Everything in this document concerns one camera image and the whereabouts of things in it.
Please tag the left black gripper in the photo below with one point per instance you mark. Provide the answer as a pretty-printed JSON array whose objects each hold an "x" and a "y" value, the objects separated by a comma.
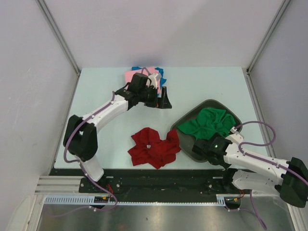
[{"x": 162, "y": 103}]

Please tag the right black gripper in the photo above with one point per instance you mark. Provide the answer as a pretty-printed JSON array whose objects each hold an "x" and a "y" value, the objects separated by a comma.
[{"x": 211, "y": 139}]

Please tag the grey plastic tray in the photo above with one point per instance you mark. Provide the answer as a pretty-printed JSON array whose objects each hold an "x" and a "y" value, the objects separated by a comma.
[{"x": 187, "y": 141}]

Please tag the red t shirt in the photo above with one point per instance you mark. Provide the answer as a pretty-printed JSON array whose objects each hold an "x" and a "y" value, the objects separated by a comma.
[{"x": 150, "y": 149}]

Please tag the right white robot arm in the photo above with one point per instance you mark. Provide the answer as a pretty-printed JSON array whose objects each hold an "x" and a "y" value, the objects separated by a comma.
[{"x": 248, "y": 170}]

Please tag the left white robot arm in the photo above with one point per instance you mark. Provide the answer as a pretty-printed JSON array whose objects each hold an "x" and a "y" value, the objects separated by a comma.
[{"x": 81, "y": 134}]

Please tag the green t shirt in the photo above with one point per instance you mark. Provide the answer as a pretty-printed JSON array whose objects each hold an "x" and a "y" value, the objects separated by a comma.
[{"x": 207, "y": 123}]

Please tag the blue folded t shirt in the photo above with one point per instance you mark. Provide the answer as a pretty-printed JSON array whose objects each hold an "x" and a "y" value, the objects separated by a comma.
[{"x": 152, "y": 70}]

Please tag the pink folded t shirt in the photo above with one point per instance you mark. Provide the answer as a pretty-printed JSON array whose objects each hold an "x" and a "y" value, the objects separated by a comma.
[{"x": 129, "y": 75}]

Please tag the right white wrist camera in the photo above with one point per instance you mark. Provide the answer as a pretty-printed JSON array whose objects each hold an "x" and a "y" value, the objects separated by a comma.
[{"x": 234, "y": 131}]

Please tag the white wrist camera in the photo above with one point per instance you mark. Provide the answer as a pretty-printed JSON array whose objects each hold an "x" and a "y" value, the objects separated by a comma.
[
  {"x": 154, "y": 80},
  {"x": 234, "y": 131}
]

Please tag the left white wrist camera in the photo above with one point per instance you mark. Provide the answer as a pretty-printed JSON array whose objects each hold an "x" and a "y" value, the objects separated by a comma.
[{"x": 154, "y": 80}]

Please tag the right aluminium side rail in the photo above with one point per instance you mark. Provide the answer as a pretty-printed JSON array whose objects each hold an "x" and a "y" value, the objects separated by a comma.
[{"x": 266, "y": 132}]

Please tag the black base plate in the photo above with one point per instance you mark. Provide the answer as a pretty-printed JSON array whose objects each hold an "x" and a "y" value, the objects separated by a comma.
[{"x": 107, "y": 199}]

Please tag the left aluminium frame post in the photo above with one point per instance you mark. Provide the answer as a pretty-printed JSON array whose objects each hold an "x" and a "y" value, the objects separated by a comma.
[{"x": 46, "y": 12}]

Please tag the aluminium frame post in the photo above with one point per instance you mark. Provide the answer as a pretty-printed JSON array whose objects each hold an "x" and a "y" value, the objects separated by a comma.
[
  {"x": 46, "y": 12},
  {"x": 269, "y": 33}
]

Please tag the right aluminium frame post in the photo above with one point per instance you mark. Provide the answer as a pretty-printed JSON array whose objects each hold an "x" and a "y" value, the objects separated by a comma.
[{"x": 269, "y": 33}]

